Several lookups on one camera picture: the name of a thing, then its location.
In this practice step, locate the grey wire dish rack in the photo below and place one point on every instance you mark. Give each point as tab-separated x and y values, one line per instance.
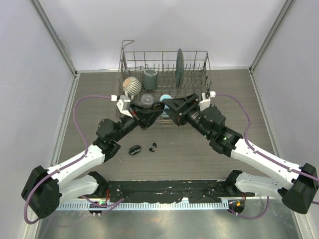
197	72

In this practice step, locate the dark teal plate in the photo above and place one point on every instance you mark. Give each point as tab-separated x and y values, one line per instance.
179	73

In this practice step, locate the black earbud charging case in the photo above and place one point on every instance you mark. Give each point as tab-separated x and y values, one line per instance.
134	150

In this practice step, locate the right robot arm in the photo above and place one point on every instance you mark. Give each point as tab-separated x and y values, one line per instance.
295	185

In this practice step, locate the clear drinking glass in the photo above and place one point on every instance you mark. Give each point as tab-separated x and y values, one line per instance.
146	100

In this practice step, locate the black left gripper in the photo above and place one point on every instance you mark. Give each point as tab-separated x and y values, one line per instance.
144	115

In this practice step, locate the striped beige mug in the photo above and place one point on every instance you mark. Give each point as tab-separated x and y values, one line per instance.
131	86

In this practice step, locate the white slotted cable duct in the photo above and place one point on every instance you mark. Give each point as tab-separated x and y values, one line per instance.
80	205

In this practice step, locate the light blue mug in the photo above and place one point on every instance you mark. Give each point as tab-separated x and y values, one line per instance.
164	114

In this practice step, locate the grey ceramic cup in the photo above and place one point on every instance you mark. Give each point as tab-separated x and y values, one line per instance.
150	79

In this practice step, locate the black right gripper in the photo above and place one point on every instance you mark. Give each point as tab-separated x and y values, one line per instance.
176	112

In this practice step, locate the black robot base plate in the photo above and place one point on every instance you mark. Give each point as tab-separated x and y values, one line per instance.
169	191

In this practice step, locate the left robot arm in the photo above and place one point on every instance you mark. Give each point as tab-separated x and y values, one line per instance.
43	190

